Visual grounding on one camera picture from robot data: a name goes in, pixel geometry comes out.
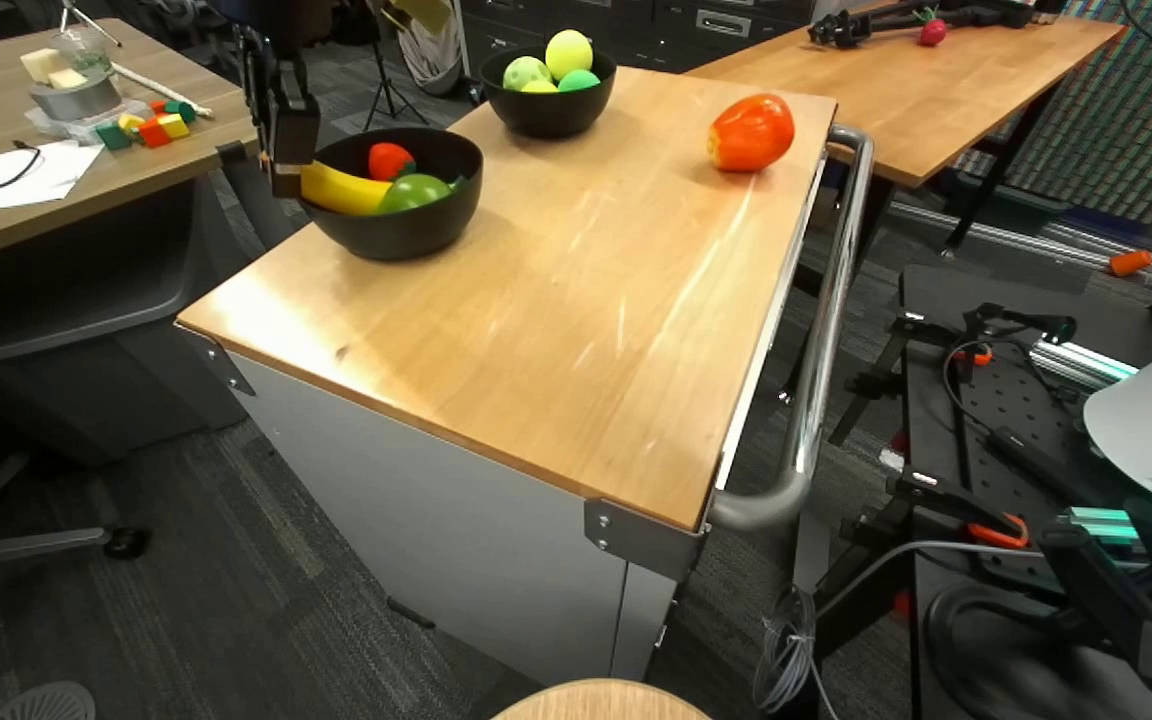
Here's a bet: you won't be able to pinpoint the orange red bell pepper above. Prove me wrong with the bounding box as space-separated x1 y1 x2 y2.
707 94 797 172

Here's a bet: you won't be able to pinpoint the black bowl far right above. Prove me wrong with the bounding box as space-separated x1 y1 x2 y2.
482 51 615 142

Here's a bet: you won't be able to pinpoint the white cart cabinet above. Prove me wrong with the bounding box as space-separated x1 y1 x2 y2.
208 344 697 679

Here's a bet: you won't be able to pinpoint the clear plastic container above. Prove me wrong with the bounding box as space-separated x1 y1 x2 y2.
19 27 122 122

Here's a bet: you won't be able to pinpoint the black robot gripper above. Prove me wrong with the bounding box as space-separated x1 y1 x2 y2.
246 34 320 196

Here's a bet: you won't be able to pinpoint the wooden side desk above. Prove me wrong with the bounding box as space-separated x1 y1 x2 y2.
0 24 251 465

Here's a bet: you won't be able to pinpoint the yellow plastic banana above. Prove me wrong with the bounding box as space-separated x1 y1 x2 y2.
302 161 389 215

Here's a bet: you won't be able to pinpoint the chrome cart handle bar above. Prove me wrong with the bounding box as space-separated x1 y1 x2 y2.
713 129 872 531

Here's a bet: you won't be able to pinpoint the small red strawberry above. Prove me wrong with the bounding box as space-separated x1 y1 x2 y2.
367 142 418 182

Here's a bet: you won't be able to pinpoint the light green apple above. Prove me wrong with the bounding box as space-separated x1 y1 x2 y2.
501 58 553 94

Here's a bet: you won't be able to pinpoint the black office chair base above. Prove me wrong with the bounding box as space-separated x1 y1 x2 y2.
0 411 155 581

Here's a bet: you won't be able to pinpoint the round wooden stool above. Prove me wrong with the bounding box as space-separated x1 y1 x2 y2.
493 679 707 720

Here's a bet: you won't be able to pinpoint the white paper sheet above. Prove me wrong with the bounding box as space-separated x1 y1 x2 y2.
0 142 102 214

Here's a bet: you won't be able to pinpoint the orange clamp handle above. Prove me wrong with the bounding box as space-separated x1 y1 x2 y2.
1109 248 1152 281

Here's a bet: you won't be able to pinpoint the black bowl near left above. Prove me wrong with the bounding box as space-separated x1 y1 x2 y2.
302 129 486 259

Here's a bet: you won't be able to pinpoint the green plastic pear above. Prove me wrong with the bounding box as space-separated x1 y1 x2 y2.
380 172 454 215

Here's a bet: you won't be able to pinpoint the black tool on back table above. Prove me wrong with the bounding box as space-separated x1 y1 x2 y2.
809 0 1044 47

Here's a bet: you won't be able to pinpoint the wooden back table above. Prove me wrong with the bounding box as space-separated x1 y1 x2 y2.
700 15 1120 188

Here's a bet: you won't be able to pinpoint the green lime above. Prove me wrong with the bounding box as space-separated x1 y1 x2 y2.
560 68 605 94

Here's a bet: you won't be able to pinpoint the colourful toy blocks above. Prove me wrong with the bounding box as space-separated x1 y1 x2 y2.
98 100 201 151

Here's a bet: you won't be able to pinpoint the black bowl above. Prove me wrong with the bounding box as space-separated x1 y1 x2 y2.
302 129 486 259
482 51 615 142

